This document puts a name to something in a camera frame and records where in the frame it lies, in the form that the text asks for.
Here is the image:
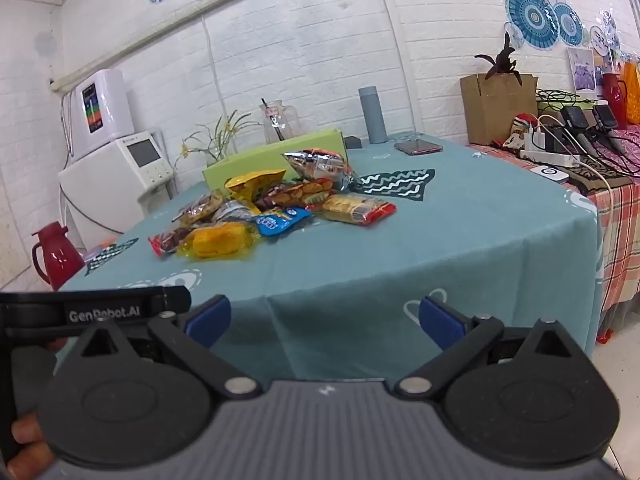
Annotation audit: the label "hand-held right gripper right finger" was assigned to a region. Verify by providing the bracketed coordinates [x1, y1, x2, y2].
[394, 296, 576, 397]

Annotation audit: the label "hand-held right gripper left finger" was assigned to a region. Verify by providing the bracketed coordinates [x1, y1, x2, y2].
[75, 296, 264, 397]

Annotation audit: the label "yellow cake packet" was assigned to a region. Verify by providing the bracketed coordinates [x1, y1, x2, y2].
[179, 222, 259, 261]

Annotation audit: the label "red brown snack packet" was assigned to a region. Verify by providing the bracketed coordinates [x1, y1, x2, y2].
[148, 227, 197, 257]

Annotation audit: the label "small silver snack packet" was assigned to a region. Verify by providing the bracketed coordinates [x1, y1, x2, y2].
[214, 201, 257, 224]

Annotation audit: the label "clear nut snack packet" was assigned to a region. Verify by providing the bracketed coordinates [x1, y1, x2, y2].
[172, 190, 227, 226]

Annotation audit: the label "blue cookie packet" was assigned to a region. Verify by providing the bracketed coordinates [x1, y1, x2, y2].
[255, 208, 313, 237]

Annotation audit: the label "red yellow cracker packet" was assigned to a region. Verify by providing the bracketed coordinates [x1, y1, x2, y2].
[321, 193, 398, 226]

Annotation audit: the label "yellow fries snack bag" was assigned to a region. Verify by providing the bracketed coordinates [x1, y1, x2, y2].
[224, 170, 287, 212]

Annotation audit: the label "red biscuit packet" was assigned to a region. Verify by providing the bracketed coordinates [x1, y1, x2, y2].
[264, 179, 334, 209]

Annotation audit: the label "green cardboard box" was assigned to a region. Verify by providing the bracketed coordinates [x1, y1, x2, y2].
[202, 129, 347, 192]

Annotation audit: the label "red silver snack bag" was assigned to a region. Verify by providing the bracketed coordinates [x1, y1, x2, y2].
[281, 148, 359, 194]

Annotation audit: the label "person's left hand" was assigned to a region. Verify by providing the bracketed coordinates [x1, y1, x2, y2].
[10, 411, 55, 471]

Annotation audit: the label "red thermos jug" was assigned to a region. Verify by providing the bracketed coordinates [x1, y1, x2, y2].
[31, 221, 86, 292]

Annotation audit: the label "white appliance with screen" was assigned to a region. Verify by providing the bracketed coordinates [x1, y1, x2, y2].
[57, 130, 177, 252]

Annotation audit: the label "smartphone with pink case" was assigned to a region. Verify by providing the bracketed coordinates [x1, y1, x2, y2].
[393, 139, 444, 157]

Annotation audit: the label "glass vase with green plant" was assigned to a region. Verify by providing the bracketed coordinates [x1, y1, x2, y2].
[175, 109, 257, 167]

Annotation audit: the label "white square charger pad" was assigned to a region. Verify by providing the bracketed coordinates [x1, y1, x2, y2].
[529, 165, 570, 185]

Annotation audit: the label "white power strip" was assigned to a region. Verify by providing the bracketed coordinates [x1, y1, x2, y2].
[519, 148, 581, 169]

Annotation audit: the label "plaid tablecloth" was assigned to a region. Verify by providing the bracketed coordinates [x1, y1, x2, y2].
[465, 127, 640, 347]

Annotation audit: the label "santa plush doll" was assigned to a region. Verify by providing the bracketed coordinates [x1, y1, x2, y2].
[502, 114, 539, 152]

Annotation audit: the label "white water purifier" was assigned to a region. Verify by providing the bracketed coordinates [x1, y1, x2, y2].
[64, 68, 136, 162]

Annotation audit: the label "glass pitcher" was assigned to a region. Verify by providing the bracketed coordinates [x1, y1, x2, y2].
[259, 98, 301, 144]

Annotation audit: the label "grey thermos bottle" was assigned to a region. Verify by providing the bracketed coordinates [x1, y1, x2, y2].
[358, 86, 389, 145]

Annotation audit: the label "brown cardboard box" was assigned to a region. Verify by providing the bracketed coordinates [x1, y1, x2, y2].
[460, 73, 540, 146]

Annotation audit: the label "black charging device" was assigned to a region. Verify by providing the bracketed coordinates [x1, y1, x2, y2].
[592, 104, 619, 132]
[559, 104, 592, 134]

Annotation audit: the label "pink patterned cloth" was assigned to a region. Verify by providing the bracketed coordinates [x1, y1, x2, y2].
[612, 126, 640, 162]

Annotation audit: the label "dark purple plant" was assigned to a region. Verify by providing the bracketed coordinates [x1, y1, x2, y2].
[473, 32, 524, 87]

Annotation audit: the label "red kettle jug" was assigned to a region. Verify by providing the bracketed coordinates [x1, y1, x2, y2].
[601, 72, 629, 129]

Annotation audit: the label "orange bag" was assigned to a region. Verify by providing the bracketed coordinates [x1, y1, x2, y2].
[622, 59, 640, 125]

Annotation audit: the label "large blue paper fan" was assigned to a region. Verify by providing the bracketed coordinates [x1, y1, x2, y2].
[503, 0, 561, 49]

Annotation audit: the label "medium blue paper fan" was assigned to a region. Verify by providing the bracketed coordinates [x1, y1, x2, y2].
[552, 2, 586, 49]

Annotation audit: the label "small white blue paper fan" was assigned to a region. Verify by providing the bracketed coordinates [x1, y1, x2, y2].
[589, 24, 621, 57]

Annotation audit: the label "white cable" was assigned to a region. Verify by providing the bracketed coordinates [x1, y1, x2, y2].
[534, 114, 619, 222]

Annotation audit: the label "black cables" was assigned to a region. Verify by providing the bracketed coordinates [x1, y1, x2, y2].
[536, 88, 597, 107]

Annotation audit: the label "wall photo print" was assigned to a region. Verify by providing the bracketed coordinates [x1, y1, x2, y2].
[567, 48, 597, 95]

